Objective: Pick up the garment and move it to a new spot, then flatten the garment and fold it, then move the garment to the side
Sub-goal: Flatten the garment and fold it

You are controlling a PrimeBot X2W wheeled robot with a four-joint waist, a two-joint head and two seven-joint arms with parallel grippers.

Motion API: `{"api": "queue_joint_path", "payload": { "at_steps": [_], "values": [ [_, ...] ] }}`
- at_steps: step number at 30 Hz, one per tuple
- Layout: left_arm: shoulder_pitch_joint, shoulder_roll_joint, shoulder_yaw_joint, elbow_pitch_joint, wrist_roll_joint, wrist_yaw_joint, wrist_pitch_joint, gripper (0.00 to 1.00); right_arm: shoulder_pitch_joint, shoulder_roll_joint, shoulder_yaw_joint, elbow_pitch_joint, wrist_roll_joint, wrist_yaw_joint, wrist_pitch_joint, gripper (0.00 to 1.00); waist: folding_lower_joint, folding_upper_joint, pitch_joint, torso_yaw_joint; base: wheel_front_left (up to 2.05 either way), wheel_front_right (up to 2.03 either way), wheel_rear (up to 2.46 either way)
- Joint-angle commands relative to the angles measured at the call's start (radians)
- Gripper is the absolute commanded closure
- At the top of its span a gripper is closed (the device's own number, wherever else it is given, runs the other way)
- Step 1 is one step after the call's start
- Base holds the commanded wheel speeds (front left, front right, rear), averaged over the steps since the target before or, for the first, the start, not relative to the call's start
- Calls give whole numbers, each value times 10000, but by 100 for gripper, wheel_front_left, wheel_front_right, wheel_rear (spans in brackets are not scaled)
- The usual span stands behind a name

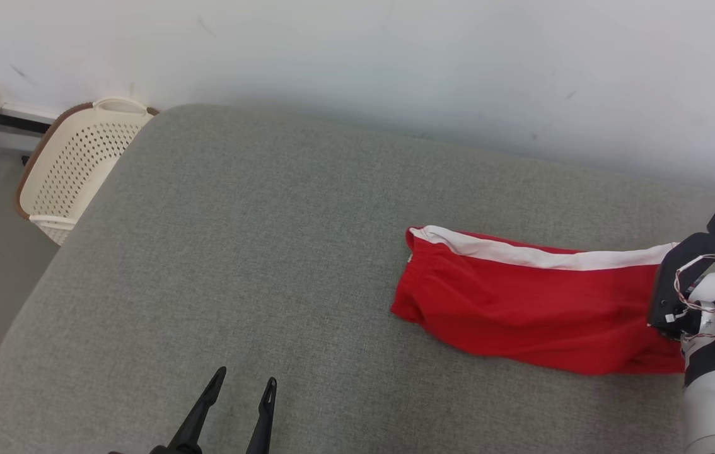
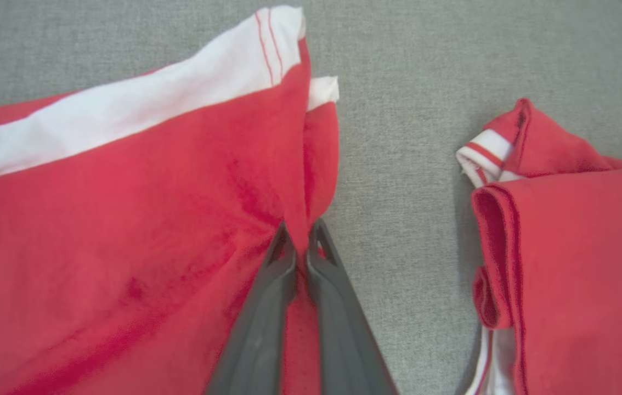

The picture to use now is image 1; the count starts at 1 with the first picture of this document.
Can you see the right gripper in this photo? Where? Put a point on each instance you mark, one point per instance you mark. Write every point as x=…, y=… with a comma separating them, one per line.
x=673, y=284

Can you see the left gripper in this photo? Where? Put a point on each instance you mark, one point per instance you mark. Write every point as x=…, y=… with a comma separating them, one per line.
x=174, y=449

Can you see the red shorts with white stripe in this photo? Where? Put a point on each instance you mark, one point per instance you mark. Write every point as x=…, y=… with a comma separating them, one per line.
x=534, y=309

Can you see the cream perforated laundry basket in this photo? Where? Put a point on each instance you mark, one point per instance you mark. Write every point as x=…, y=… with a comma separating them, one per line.
x=74, y=164

